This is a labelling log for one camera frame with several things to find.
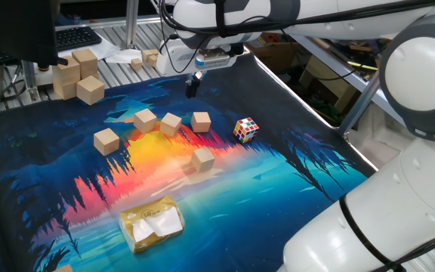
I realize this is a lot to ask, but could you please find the large wooden cube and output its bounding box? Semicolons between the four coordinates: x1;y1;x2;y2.
52;81;79;101
71;48;100;80
76;75;106;107
51;55;82;86

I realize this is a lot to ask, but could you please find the aluminium frame rail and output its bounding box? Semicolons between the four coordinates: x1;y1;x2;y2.
54;14;162;32

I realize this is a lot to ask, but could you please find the black cable strap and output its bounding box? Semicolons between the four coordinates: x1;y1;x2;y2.
338;194;407;272
213;0;229;39

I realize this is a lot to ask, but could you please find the aluminium table leg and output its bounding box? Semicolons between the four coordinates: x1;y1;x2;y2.
337;71;383;136

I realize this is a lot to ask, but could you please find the gold tissue pack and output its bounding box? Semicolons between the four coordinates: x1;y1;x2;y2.
118;194;186;255

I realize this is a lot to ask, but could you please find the Rubik's cube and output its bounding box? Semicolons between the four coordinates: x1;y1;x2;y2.
233;116;260;144

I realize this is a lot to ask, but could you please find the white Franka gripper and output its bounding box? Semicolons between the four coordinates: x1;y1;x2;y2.
156;36;249;99

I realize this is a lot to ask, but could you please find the printed sunset landscape cloth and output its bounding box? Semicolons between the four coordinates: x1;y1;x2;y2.
0;52;377;272

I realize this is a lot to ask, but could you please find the black keyboard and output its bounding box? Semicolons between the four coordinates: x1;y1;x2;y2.
54;25;103;53

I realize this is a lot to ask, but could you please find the white folded paper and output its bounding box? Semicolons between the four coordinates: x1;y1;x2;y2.
105;48;143;64

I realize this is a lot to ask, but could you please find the aluminium table frame beam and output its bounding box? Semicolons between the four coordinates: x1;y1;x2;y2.
292;34;407;126

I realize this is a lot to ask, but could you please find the white paper sheet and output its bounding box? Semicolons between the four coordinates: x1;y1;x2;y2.
57;32;121;62

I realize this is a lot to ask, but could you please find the aluminium stand post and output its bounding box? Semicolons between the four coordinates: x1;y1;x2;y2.
21;60;41;103

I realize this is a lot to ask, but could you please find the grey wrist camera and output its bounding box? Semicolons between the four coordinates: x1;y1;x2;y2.
193;48;238;72

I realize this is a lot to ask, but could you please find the small wooden cube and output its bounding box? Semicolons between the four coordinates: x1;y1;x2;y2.
190;147;216;174
159;112;183;138
93;127;121;157
190;111;212;134
133;108;158;134

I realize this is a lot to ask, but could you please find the aluminium frame post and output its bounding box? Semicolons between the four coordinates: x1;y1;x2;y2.
124;0;140;51

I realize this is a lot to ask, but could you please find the brown cardboard carton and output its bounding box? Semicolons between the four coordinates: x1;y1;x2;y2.
246;36;302;73

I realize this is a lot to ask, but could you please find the black monitor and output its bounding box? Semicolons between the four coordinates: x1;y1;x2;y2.
0;0;69;67

